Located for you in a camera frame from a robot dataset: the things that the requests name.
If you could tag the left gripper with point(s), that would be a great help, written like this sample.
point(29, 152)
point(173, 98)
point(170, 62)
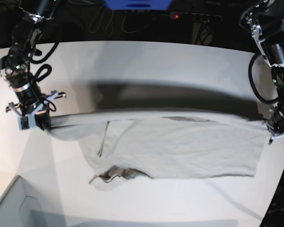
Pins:
point(275, 123)

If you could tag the blue box at top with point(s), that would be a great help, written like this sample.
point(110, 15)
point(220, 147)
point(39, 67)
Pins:
point(138, 4)

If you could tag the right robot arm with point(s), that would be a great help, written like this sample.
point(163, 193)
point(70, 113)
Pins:
point(22, 73)

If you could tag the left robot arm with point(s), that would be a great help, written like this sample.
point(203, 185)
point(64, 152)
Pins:
point(264, 20)

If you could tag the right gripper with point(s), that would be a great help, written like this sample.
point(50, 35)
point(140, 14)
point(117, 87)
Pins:
point(40, 110)

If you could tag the black power strip red light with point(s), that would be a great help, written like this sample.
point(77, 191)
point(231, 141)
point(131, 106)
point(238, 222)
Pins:
point(195, 17)

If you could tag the light grey t-shirt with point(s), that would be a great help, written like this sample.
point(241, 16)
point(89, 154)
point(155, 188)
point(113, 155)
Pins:
point(125, 145)

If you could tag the grey bin at corner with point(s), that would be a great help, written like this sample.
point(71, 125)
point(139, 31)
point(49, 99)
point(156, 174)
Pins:
point(22, 205)

